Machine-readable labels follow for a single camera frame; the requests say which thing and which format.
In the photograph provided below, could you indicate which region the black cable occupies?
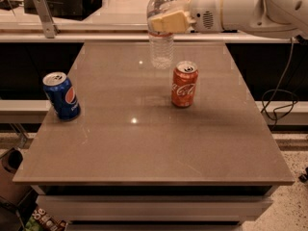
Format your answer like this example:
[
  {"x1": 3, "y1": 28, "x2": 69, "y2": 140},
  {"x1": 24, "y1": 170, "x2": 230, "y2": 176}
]
[{"x1": 260, "y1": 37, "x2": 299, "y2": 127}]

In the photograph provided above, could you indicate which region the green snack package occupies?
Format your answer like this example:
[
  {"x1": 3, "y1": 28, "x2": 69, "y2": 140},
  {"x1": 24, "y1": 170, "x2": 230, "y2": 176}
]
[{"x1": 23, "y1": 206, "x2": 66, "y2": 231}]

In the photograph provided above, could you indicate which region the brown bin on floor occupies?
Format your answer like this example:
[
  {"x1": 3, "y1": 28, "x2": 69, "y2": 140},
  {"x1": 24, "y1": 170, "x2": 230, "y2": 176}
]
[{"x1": 0, "y1": 148, "x2": 37, "y2": 212}]

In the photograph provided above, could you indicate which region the left metal rail bracket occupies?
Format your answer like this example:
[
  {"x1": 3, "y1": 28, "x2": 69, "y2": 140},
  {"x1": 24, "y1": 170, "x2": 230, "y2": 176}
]
[{"x1": 33, "y1": 0, "x2": 59, "y2": 39}]

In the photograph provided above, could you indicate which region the orange coca-cola can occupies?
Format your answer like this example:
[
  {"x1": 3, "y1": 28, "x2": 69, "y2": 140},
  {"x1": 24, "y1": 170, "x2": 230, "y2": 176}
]
[{"x1": 171, "y1": 61, "x2": 198, "y2": 108}]

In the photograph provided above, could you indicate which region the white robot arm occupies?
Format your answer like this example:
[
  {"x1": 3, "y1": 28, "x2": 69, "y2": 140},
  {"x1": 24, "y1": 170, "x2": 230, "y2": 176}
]
[{"x1": 148, "y1": 0, "x2": 308, "y2": 39}]

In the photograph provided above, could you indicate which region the clear plastic water bottle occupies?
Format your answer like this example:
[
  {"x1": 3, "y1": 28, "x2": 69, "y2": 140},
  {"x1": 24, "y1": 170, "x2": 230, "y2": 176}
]
[{"x1": 146, "y1": 0, "x2": 173, "y2": 69}]

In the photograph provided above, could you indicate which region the grey table drawer unit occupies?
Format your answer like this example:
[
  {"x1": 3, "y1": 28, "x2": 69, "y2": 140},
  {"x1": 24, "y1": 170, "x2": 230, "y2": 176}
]
[{"x1": 37, "y1": 194, "x2": 272, "y2": 226}]

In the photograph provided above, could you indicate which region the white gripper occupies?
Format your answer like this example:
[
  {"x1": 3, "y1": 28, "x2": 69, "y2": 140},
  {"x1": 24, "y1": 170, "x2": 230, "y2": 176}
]
[{"x1": 149, "y1": 0, "x2": 223, "y2": 33}]

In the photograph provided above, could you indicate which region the blue pepsi can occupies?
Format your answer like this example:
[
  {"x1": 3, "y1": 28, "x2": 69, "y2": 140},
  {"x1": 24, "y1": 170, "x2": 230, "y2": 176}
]
[{"x1": 42, "y1": 72, "x2": 81, "y2": 121}]

